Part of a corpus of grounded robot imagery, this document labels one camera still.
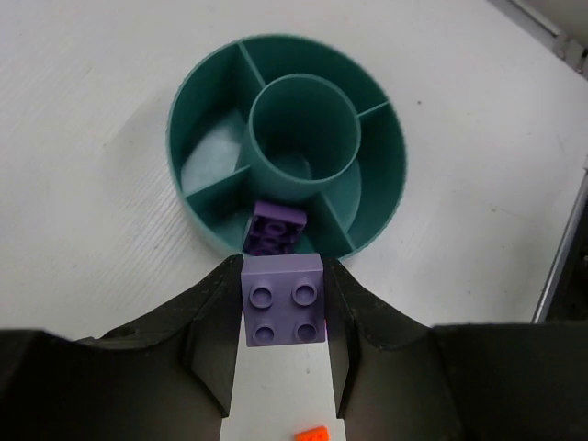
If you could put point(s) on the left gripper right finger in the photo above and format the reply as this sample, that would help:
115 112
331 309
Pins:
396 379

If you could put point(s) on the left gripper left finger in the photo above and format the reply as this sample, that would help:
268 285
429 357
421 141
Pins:
167 375

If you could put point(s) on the light purple square lego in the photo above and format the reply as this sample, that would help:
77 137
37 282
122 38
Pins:
283 299

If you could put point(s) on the dark purple long lego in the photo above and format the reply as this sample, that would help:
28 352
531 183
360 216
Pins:
273 229

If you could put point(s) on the tiny orange lego stud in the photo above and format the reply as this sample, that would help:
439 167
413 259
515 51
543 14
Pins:
320 433

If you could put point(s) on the teal round divided container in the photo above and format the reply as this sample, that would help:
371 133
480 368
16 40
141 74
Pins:
292 122

